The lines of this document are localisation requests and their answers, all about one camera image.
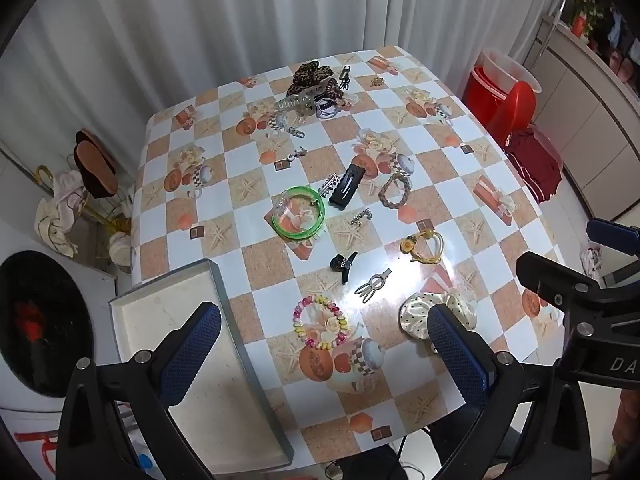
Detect leopard print scrunchie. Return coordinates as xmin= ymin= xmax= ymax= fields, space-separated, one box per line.
xmin=292 ymin=61 xmax=335 ymax=88

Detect white bottle blue cap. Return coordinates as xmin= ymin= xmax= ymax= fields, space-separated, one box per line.
xmin=131 ymin=437 xmax=157 ymax=480

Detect grey-edged cream tray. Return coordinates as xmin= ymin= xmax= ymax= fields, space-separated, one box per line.
xmin=108 ymin=258 xmax=293 ymax=473

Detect white curtain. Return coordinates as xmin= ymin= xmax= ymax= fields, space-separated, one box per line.
xmin=0 ymin=0 xmax=576 ymax=128

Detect black snap hair clip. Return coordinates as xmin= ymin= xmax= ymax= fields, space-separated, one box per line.
xmin=327 ymin=162 xmax=364 ymax=211

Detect person's right forearm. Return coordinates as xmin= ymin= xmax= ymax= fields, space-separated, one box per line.
xmin=612 ymin=392 xmax=640 ymax=466

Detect cream cloth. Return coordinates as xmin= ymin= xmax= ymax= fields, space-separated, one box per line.
xmin=35 ymin=192 xmax=83 ymax=259

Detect pale pink cloth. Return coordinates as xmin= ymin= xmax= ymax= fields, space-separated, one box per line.
xmin=52 ymin=170 xmax=89 ymax=216

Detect potted plant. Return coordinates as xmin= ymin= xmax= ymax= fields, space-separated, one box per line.
xmin=570 ymin=0 xmax=606 ymax=38

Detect brown slippers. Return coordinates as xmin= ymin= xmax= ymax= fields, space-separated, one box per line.
xmin=75 ymin=130 xmax=121 ymax=201

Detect red plastic scoop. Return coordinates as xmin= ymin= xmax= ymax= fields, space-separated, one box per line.
xmin=487 ymin=81 xmax=538 ymax=136

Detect white slipper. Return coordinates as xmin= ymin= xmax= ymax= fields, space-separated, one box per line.
xmin=110 ymin=232 xmax=133 ymax=273

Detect checkered printed tablecloth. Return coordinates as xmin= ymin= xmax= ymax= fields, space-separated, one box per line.
xmin=131 ymin=46 xmax=593 ymax=461

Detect gold shoe rack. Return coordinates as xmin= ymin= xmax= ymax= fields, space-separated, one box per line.
xmin=37 ymin=130 xmax=133 ymax=261

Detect small black claw clip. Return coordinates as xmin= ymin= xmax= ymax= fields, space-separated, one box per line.
xmin=328 ymin=251 xmax=359 ymax=286

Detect white cabinet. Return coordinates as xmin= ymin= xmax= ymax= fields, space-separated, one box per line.
xmin=525 ymin=15 xmax=640 ymax=221

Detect beige bunny hair clip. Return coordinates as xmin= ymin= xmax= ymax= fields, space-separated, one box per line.
xmin=354 ymin=268 xmax=392 ymax=303

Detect red bucket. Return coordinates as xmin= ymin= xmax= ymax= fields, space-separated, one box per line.
xmin=462 ymin=50 xmax=543 ymax=126

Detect dark beaded hair tie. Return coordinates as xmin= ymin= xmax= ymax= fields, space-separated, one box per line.
xmin=320 ymin=79 xmax=347 ymax=103

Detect green plastic bangle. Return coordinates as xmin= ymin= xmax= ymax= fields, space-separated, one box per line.
xmin=271 ymin=186 xmax=327 ymax=241

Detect yellow flower hair tie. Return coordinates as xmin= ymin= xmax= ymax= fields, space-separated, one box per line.
xmin=400 ymin=230 xmax=444 ymax=264

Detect brown braided hair tie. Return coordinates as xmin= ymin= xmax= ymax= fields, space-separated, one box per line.
xmin=379 ymin=171 xmax=413 ymax=209

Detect dark red cloth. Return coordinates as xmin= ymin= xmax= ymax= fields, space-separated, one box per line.
xmin=505 ymin=127 xmax=563 ymax=203

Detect cream polka-dot scrunchie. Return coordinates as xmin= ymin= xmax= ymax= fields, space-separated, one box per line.
xmin=398 ymin=290 xmax=478 ymax=341

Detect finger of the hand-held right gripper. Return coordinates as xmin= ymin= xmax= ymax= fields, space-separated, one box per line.
xmin=586 ymin=218 xmax=640 ymax=256
xmin=516 ymin=251 xmax=640 ymax=372

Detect colourful beaded bracelet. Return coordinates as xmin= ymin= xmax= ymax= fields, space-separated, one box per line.
xmin=292 ymin=296 xmax=349 ymax=352

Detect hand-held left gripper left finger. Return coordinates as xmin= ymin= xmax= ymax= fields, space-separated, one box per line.
xmin=57 ymin=301 xmax=222 ymax=480

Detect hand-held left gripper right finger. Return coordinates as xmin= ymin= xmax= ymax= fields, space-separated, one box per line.
xmin=427 ymin=304 xmax=593 ymax=480

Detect white washing machine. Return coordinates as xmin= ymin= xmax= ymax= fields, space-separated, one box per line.
xmin=0 ymin=220 xmax=132 ymax=480

